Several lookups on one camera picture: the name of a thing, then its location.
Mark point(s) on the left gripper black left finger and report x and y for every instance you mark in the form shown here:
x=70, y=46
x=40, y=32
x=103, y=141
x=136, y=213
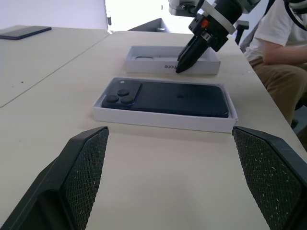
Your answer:
x=72, y=182

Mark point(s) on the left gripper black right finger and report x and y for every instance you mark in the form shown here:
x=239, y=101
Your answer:
x=271, y=177

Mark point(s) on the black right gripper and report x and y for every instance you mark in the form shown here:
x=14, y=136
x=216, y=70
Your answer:
x=213, y=36

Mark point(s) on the white phone box lid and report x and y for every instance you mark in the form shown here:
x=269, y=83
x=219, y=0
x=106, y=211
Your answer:
x=148, y=67

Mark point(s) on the dark blue smartphone triple camera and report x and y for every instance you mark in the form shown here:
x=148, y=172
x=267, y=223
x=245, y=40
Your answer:
x=180, y=100

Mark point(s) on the white phone box base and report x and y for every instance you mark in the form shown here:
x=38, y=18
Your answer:
x=156, y=122

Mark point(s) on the black smartphone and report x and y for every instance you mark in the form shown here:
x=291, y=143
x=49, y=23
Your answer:
x=24, y=32

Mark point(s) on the seated person white shirt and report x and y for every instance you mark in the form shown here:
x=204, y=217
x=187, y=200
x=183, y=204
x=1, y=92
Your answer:
x=271, y=24

